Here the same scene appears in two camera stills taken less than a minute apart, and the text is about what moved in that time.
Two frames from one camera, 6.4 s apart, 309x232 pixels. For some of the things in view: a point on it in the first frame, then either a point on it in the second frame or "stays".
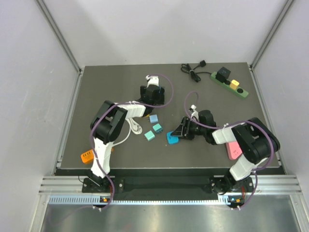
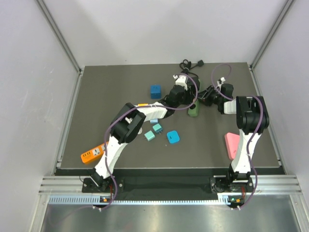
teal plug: (157, 128) stays
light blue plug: (153, 119) stays
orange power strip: (88, 157) stays
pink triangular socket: (234, 151) stays
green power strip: (240, 91) → (194, 112)
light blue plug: (172, 139) stays
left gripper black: (160, 98) → (189, 96)
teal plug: (149, 135) stays
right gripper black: (181, 131) → (210, 90)
